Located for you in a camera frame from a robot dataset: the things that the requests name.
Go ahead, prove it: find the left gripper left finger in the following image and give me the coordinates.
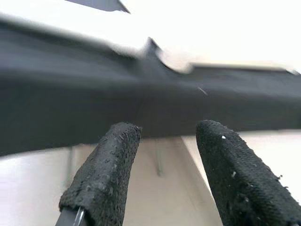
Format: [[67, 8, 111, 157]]
[[55, 121, 143, 226]]

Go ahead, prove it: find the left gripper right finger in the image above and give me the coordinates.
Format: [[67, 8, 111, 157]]
[[195, 119, 301, 226]]

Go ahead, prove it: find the white plastic table top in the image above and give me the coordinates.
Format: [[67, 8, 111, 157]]
[[162, 46, 301, 76]]

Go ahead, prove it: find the black table cloth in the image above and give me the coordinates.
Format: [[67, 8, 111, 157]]
[[0, 14, 301, 157]]

